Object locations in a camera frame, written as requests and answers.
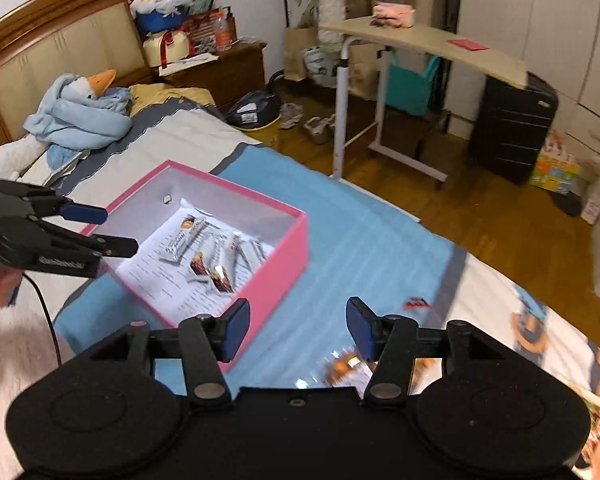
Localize cream gift box red ribbon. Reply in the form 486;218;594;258
142;29;193;68

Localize orange drink bottle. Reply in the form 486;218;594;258
214;12;233;52

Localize black cable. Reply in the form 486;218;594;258
22;274;63;367

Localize pink cardboard box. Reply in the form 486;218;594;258
80;160;309;373

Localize blue basin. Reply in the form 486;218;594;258
134;7;191;36

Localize black slipper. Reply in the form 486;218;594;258
552;191;583;217

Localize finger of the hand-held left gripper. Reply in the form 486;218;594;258
0;179;109;226
0;215;140;261

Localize goose plush in blue blanket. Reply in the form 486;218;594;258
22;74;133;150

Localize colourful cardboard box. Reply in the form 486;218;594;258
530;130;598;196

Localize pile of white snack bars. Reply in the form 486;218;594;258
159;212;268;293

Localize wooden nightstand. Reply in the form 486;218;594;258
160;40;268;111

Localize black suitcase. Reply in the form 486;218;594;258
467;72;560;186

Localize goose plush toy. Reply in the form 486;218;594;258
60;69;117;106

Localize brown paper bag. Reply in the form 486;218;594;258
284;0;321;82
347;42;396;101

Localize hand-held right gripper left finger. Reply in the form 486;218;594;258
89;298;252;409

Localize grey white quilt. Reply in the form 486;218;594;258
10;97;276;201

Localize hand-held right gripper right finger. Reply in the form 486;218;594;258
346;296;510;407

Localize small pink box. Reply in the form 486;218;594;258
372;2;416;28

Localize white printed plastic bag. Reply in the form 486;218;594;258
302;45;341;86

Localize white wardrobe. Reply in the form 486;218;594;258
457;0;600;161

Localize grey sneaker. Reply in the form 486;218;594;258
279;102;306;130

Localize white fluffy coat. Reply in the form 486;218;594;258
320;0;416;51

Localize teal bag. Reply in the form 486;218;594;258
384;52;443;117

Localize white printed paper sheet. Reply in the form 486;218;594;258
115;197;261;328

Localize red booklet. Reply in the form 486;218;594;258
447;37;490;52

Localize yellow pillow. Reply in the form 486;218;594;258
127;82;216;118

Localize clear bag of orange snacks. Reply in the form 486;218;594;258
295;295;437;397

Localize wooden bed headboard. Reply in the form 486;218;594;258
0;0;153;148

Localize papers on nightstand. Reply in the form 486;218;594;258
159;51;221;77

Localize beige shoe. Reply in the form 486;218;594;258
302;115;337;145

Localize red patterned gift bag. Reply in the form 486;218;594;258
185;7;223;56

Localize beige rolling side table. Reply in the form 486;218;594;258
319;15;529;192

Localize black bag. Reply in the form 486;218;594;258
225;89;282;128

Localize pink fluffy blanket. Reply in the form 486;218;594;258
0;280;91;480

